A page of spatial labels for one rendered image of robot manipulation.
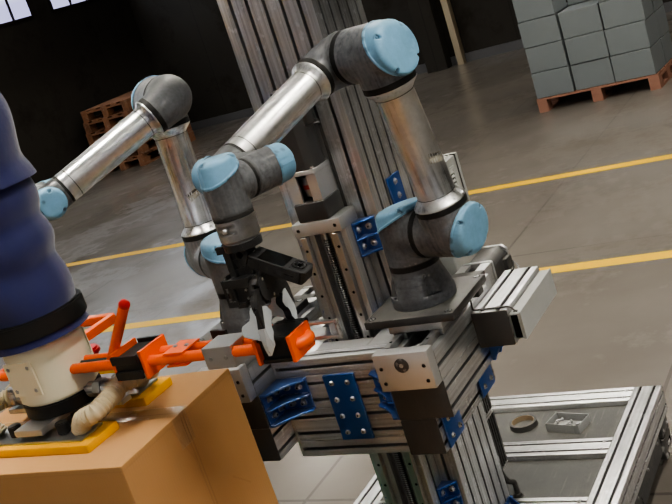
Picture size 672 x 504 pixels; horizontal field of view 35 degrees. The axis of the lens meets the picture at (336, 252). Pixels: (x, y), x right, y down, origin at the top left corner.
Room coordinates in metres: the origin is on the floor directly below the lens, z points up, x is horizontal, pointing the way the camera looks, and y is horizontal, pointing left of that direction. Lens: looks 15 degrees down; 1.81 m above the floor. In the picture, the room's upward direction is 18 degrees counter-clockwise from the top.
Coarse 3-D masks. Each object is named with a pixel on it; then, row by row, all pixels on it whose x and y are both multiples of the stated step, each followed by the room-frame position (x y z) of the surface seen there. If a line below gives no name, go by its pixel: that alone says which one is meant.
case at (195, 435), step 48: (192, 384) 2.12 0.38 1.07; (144, 432) 1.94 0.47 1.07; (192, 432) 1.99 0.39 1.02; (240, 432) 2.12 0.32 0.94; (0, 480) 1.97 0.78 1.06; (48, 480) 1.90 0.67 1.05; (96, 480) 1.84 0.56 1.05; (144, 480) 1.84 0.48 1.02; (192, 480) 1.95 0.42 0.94; (240, 480) 2.07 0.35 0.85
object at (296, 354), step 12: (276, 324) 1.85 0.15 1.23; (288, 324) 1.83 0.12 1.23; (300, 324) 1.80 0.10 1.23; (276, 336) 1.78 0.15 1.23; (288, 336) 1.76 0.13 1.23; (276, 348) 1.79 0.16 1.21; (288, 348) 1.77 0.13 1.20; (264, 360) 1.80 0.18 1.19; (276, 360) 1.78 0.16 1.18; (288, 360) 1.77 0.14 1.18
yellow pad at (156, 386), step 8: (152, 384) 2.15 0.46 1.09; (160, 384) 2.14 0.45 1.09; (168, 384) 2.15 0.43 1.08; (128, 392) 2.13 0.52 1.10; (136, 392) 2.12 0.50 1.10; (144, 392) 2.11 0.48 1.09; (152, 392) 2.11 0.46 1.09; (160, 392) 2.13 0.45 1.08; (136, 400) 2.09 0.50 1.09; (144, 400) 2.08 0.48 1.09; (152, 400) 2.10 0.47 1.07
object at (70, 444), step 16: (48, 432) 2.05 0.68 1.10; (64, 432) 2.00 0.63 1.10; (96, 432) 1.97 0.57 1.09; (112, 432) 1.98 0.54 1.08; (0, 448) 2.06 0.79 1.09; (16, 448) 2.03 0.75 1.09; (32, 448) 2.00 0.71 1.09; (48, 448) 1.98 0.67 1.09; (64, 448) 1.95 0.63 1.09; (80, 448) 1.93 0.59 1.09
